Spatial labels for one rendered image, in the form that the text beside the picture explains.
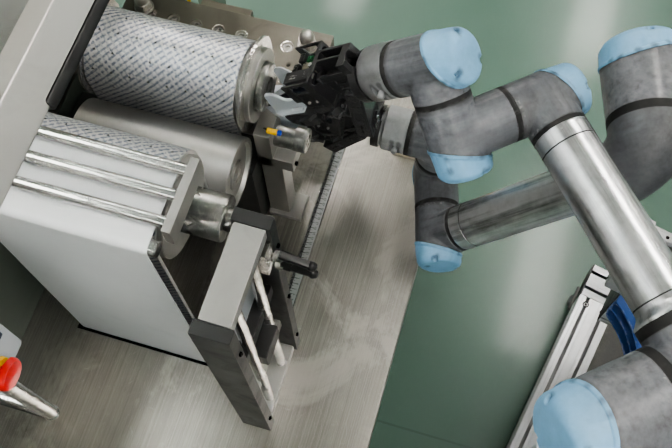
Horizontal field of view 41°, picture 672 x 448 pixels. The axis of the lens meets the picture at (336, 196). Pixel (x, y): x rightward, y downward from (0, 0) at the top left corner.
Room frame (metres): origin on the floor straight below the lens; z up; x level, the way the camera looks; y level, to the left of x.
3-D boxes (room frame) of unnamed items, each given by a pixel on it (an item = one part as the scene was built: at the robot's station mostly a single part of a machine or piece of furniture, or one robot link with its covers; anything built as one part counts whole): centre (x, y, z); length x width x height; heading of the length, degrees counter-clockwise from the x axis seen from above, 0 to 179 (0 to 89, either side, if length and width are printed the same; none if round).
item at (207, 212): (0.47, 0.17, 1.33); 0.06 x 0.06 x 0.06; 71
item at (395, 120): (0.70, -0.10, 1.11); 0.08 x 0.05 x 0.08; 161
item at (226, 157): (0.64, 0.27, 1.17); 0.26 x 0.12 x 0.12; 71
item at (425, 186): (0.66, -0.17, 1.01); 0.11 x 0.08 x 0.11; 177
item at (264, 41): (0.71, 0.11, 1.25); 0.15 x 0.01 x 0.15; 161
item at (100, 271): (0.45, 0.37, 1.17); 0.34 x 0.05 x 0.54; 71
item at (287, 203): (0.67, 0.08, 1.05); 0.06 x 0.05 x 0.31; 71
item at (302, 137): (0.65, 0.05, 1.18); 0.04 x 0.02 x 0.04; 161
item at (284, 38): (0.93, 0.21, 1.00); 0.40 x 0.16 x 0.06; 71
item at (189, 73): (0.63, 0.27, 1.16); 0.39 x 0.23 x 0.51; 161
